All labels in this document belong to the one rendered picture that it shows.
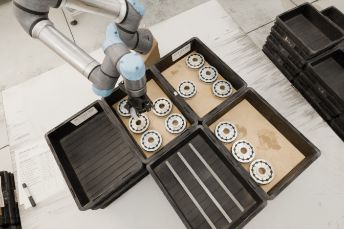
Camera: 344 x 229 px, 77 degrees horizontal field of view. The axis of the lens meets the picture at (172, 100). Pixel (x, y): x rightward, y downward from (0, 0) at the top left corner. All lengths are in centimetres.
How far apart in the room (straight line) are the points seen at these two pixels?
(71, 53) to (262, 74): 104
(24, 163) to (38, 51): 171
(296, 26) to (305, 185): 123
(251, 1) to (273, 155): 212
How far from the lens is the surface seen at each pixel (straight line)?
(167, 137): 106
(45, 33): 95
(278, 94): 137
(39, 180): 139
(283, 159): 111
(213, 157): 104
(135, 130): 107
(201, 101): 112
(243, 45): 152
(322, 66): 202
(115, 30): 116
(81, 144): 118
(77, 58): 86
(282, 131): 112
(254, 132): 110
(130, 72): 66
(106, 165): 110
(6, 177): 209
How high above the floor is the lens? 184
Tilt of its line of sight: 64 degrees down
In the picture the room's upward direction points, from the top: 11 degrees counter-clockwise
